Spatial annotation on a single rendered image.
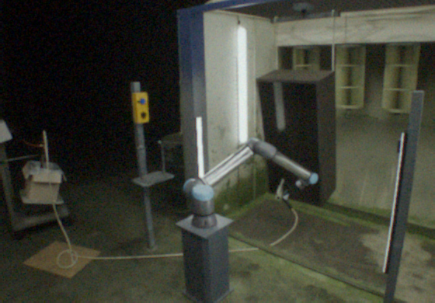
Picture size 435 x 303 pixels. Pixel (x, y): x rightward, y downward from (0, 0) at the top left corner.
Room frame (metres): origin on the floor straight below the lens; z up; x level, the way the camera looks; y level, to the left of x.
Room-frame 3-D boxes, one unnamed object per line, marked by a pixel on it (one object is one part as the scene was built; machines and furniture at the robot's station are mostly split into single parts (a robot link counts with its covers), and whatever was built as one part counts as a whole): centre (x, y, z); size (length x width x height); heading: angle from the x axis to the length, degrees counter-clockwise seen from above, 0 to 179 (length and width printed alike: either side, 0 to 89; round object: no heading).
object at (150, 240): (2.75, 0.76, 0.82); 0.06 x 0.06 x 1.64; 49
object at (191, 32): (3.08, 0.28, 1.14); 0.18 x 0.18 x 2.29; 49
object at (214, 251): (2.10, 0.16, 0.32); 0.31 x 0.31 x 0.64; 49
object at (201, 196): (2.10, 0.16, 0.83); 0.17 x 0.15 x 0.18; 24
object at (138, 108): (2.71, 0.72, 1.42); 0.12 x 0.06 x 0.26; 139
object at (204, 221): (2.10, 0.16, 0.69); 0.19 x 0.19 x 0.10
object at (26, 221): (3.19, 2.23, 0.64); 0.73 x 0.50 x 1.27; 129
